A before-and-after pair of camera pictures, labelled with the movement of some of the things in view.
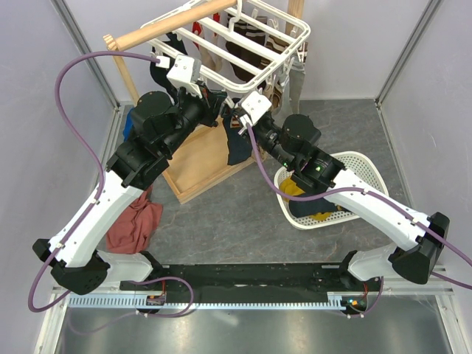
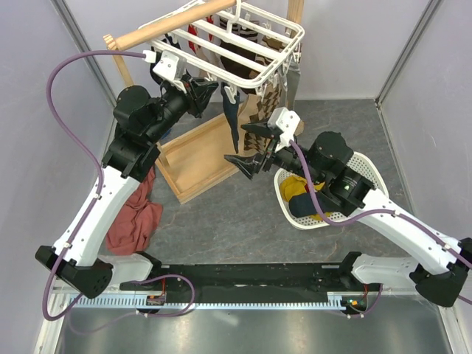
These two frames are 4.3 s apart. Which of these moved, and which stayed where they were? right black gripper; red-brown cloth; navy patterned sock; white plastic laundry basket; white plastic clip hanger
Moved: navy patterned sock; right black gripper; white plastic clip hanger
Stayed: white plastic laundry basket; red-brown cloth
